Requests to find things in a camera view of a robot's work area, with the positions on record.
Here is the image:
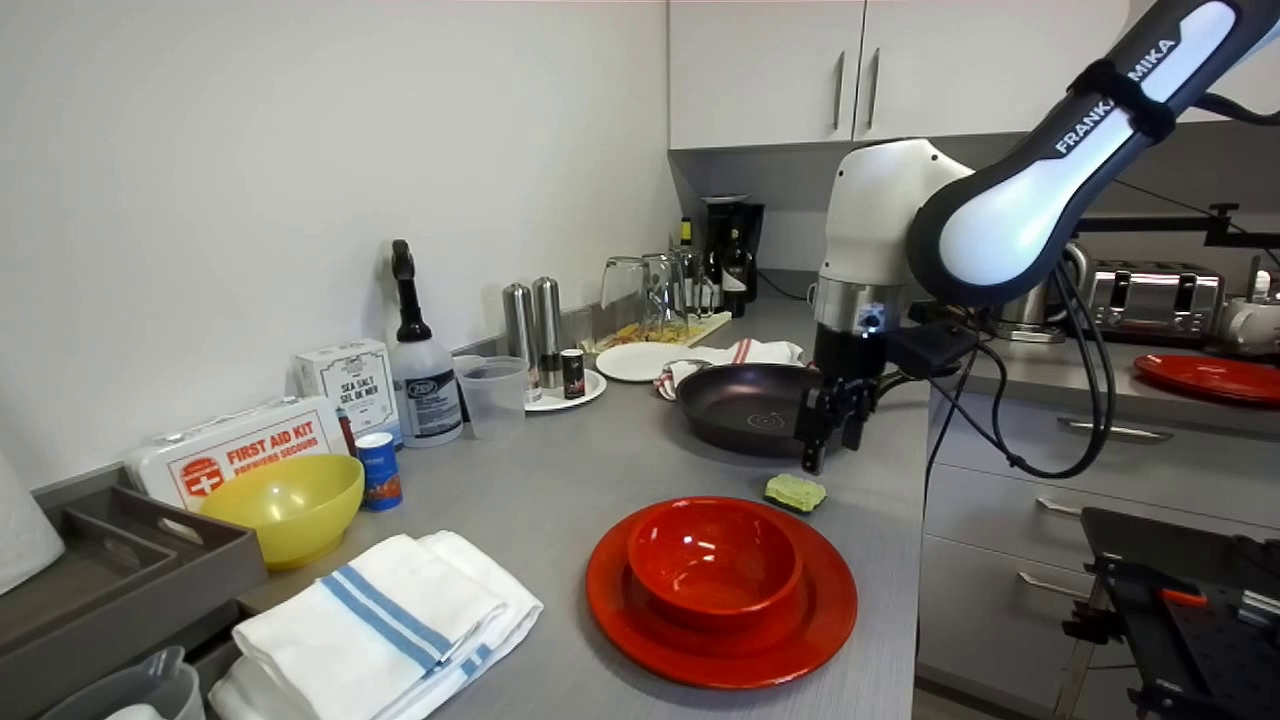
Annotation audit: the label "grey tray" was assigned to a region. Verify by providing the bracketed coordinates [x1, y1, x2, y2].
[0, 464, 269, 720]

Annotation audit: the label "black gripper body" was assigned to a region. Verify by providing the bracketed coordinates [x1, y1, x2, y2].
[802, 326, 895, 403]

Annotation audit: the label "white upper cabinet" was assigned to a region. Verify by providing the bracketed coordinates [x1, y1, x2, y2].
[665, 0, 1280, 152]

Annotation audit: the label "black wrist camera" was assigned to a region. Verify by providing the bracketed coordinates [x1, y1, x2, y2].
[893, 326, 982, 379]

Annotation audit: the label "large white plate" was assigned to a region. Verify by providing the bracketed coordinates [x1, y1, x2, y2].
[591, 341, 695, 390]

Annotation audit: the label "folded white blue-striped towel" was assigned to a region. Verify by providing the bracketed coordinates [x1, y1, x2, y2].
[208, 529, 547, 720]

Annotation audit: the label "small white box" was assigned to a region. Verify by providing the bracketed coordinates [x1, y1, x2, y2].
[292, 336, 401, 437]

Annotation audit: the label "yellow patterned mat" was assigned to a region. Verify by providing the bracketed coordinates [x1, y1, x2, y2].
[584, 308, 735, 356]

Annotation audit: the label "yellow green sponge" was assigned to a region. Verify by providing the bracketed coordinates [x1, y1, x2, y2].
[761, 473, 833, 519]

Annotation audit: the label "red plate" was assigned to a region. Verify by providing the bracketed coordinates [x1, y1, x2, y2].
[580, 492, 858, 691]
[1132, 347, 1280, 412]

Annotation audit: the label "white first aid kit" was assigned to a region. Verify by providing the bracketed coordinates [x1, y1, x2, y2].
[131, 391, 353, 512]

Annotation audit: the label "yellow bowl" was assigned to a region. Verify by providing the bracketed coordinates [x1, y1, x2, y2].
[197, 452, 366, 572]

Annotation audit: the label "red bowl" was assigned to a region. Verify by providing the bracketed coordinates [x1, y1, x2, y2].
[622, 498, 812, 632]

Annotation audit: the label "wide upturned glass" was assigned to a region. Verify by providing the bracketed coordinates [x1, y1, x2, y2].
[591, 254, 657, 336]

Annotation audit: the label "steel grinder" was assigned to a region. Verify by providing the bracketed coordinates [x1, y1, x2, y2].
[501, 279, 537, 372]
[533, 271, 564, 391]

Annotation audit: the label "grey lower cabinet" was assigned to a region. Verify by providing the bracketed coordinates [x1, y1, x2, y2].
[917, 375, 1280, 713]

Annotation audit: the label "black tripod stand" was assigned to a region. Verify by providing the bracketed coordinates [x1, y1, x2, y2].
[1060, 503, 1280, 720]

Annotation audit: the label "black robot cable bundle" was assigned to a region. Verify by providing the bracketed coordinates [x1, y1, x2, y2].
[917, 245, 1114, 485]

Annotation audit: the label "black frying pan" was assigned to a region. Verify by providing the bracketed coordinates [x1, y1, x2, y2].
[677, 361, 836, 456]

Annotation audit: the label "clear spray bottle black nozzle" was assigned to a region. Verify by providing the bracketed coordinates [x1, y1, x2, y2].
[388, 235, 473, 449]

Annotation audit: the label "silver toaster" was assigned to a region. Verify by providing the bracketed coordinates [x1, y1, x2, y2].
[1082, 259, 1227, 346]

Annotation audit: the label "small blue can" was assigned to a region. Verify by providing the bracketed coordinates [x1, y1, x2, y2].
[353, 429, 408, 512]

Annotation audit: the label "black coffee maker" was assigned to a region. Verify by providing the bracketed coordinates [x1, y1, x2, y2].
[695, 198, 766, 321]

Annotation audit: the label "white red-striped towel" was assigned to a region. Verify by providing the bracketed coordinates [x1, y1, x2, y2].
[652, 336, 812, 403]

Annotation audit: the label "white kettle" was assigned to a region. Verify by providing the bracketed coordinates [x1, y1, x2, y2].
[1225, 258, 1280, 356]

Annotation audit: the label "narrow upturned glass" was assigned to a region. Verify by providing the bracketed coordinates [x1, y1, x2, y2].
[644, 248, 710, 326]

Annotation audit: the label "grey plastic container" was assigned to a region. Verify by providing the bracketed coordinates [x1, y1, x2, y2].
[34, 646, 212, 720]

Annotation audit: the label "small white plate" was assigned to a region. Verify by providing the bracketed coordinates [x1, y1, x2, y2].
[518, 368, 610, 417]

